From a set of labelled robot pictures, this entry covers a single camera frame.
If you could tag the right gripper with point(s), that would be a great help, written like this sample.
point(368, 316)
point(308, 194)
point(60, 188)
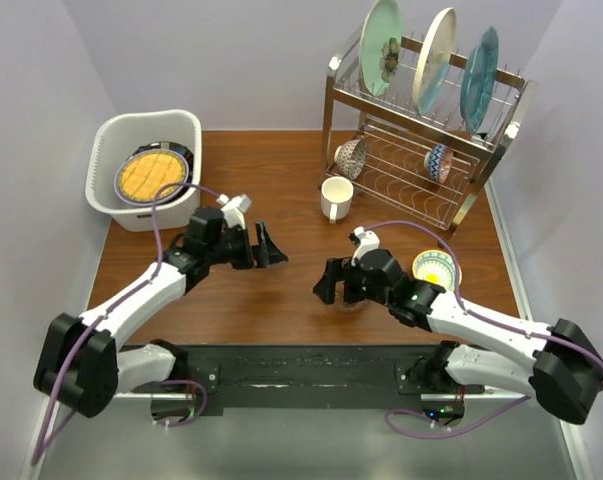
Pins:
point(335, 271)

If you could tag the red patterned bowl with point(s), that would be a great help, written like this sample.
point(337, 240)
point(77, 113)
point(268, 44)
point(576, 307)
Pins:
point(351, 157)

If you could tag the black striped plate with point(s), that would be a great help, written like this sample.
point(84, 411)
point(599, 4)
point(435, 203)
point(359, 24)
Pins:
point(153, 166)

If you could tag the mint flower plate in rack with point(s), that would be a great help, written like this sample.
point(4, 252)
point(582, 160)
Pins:
point(380, 46)

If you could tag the blue zigzag bowl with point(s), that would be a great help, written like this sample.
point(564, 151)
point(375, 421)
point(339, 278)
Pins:
point(438, 162)

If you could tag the clear glass dish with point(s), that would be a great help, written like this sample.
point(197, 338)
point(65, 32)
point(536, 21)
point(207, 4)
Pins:
point(353, 308)

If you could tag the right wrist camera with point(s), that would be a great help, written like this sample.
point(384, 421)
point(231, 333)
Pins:
point(365, 240)

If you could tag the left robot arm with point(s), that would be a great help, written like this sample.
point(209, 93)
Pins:
point(83, 363)

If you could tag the white plastic bin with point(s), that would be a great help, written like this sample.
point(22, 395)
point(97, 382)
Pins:
point(116, 140)

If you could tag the teal glass plate in rack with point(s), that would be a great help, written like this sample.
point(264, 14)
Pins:
point(478, 80)

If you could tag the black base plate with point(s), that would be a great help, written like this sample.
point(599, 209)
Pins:
point(369, 377)

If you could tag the yellow patterned plate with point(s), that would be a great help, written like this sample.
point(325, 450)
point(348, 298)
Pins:
point(152, 176)

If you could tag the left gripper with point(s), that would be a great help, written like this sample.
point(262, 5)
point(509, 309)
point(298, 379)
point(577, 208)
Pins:
point(267, 253)

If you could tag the lavender plate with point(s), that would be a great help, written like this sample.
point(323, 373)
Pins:
point(121, 197)

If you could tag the beige blue plate in rack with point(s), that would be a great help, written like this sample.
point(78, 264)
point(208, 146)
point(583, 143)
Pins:
point(434, 59)

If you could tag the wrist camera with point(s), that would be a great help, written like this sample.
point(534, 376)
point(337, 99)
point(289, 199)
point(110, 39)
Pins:
point(365, 240)
point(234, 209)

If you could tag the yellow blue small bowl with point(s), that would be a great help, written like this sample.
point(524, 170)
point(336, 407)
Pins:
point(438, 267)

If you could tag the white mug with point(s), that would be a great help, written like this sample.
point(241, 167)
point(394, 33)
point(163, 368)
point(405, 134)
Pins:
point(336, 197)

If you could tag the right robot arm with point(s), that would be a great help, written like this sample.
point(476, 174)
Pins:
point(556, 365)

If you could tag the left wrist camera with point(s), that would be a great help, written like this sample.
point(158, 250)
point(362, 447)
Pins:
point(234, 209)

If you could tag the metal dish rack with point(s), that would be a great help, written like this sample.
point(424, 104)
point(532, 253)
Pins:
point(398, 138)

